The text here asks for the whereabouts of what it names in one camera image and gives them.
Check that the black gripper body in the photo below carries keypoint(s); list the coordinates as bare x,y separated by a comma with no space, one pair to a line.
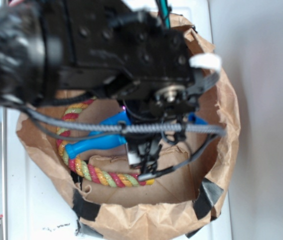
152,75

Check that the blue plastic bottle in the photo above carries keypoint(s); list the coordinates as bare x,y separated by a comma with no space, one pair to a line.
105,142

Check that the black tape strip right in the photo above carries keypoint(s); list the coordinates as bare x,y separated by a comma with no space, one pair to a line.
209,194

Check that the black tape strip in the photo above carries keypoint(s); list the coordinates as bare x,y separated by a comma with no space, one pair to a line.
88,211
209,194

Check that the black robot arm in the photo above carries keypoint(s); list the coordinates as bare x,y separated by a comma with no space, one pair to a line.
100,47

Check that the black tape strip left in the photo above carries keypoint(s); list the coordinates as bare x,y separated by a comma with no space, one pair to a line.
88,211

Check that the brown paper bag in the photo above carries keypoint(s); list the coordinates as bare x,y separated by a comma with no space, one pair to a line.
164,209

